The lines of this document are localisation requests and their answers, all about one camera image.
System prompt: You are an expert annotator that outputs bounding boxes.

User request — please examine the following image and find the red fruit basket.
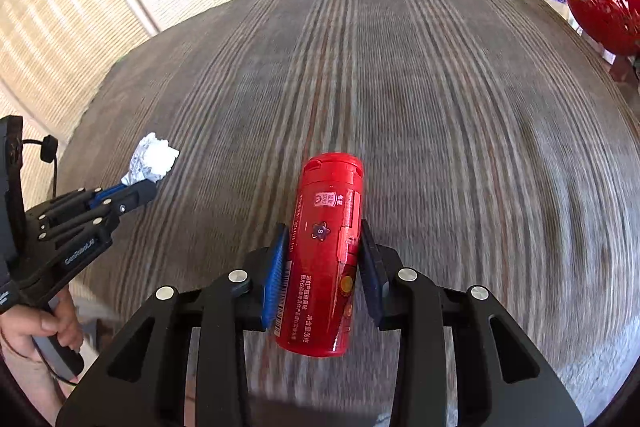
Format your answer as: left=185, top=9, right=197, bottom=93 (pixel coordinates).
left=568, top=0, right=639, bottom=56

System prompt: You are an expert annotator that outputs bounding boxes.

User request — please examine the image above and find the person's left hand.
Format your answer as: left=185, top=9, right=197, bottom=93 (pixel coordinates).
left=1, top=286, right=84, bottom=361

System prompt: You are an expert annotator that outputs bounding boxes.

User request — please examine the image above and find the small white paper ball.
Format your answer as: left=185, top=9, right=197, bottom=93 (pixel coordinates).
left=120, top=132, right=180, bottom=186

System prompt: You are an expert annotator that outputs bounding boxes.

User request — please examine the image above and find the red cylindrical can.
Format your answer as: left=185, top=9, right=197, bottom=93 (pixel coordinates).
left=273, top=153, right=363, bottom=359

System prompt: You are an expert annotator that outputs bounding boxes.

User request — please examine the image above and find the black velcro strap cable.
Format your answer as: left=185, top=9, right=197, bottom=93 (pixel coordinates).
left=22, top=133, right=61, bottom=198

